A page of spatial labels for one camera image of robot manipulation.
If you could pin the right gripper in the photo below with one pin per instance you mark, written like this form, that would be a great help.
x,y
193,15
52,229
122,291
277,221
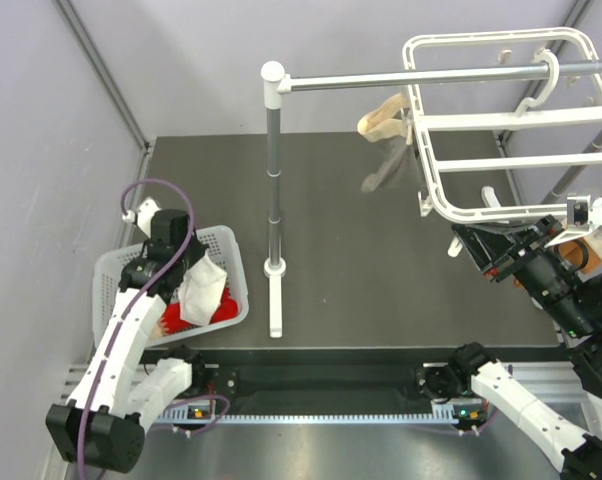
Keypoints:
x,y
485,245

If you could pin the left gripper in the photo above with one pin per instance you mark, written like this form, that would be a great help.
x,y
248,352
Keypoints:
x,y
198,249

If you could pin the white sock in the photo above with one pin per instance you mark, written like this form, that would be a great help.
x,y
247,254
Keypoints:
x,y
201,292

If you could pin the white clip sock hanger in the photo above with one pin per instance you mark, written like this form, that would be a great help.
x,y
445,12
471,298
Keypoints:
x,y
528,114

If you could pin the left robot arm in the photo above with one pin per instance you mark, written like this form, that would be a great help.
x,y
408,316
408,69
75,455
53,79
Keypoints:
x,y
104,422

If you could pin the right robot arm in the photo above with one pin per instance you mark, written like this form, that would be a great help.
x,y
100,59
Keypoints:
x,y
574,305

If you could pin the white perforated plastic basket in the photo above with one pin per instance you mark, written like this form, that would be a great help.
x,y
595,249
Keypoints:
x,y
223,250

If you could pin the red sock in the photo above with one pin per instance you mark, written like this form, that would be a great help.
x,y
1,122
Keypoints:
x,y
172,323

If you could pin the orange beige sock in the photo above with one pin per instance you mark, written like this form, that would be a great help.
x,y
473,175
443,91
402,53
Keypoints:
x,y
584,254

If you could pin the grey beige sock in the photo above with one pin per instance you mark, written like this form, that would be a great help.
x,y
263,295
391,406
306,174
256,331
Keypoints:
x,y
391,126

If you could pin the dark grey table mat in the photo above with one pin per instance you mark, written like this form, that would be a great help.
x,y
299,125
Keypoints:
x,y
364,271

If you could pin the metal drying rack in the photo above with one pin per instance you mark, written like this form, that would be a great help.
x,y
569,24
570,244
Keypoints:
x,y
276,84

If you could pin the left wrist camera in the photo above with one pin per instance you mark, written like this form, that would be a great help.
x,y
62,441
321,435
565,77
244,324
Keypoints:
x,y
149,218

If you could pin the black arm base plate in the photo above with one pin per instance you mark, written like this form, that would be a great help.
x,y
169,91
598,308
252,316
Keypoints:
x,y
242,383

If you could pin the slotted grey cable duct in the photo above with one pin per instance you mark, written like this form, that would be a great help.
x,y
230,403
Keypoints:
x,y
199,414

